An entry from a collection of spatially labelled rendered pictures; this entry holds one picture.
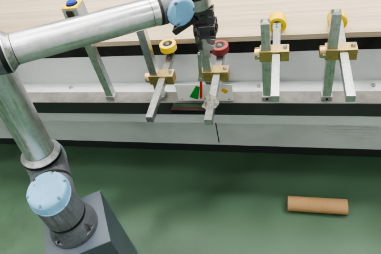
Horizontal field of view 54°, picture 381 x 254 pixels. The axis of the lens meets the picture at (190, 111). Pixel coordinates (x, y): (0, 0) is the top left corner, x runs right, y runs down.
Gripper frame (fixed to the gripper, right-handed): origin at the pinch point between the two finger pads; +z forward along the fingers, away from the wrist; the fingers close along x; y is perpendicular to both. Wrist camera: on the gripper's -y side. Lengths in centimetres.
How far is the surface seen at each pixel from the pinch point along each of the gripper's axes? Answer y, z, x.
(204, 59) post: -1.2, 8.0, 6.2
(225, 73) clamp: 6.7, 15.7, 5.5
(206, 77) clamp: -1.8, 17.4, 5.5
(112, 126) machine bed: -75, 76, 28
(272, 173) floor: 24, 102, 16
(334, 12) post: 49, -10, 7
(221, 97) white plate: 3.5, 29.5, 5.6
